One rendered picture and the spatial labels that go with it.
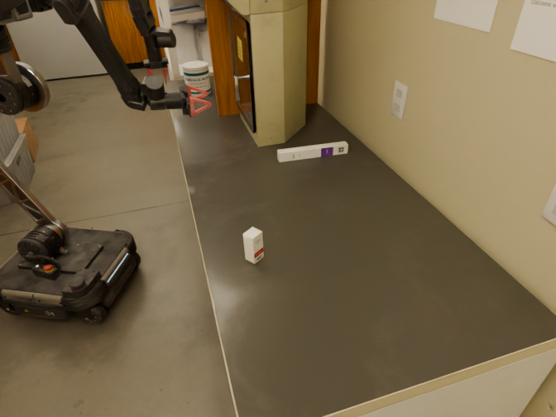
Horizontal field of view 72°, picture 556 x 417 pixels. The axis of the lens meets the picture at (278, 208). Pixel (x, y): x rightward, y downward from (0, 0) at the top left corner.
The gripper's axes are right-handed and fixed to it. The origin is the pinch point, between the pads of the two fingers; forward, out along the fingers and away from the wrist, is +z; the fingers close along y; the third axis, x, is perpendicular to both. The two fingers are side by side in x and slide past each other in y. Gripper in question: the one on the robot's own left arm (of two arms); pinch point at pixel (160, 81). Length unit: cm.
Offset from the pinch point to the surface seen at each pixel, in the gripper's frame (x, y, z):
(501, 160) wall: -116, 76, -4
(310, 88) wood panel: -8, 68, 10
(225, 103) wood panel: -8.3, 26.4, 11.0
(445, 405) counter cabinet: -149, 44, 30
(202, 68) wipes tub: 22.1, 21.3, 2.2
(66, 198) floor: 106, -89, 108
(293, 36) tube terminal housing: -40, 49, -21
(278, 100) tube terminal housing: -45, 41, -1
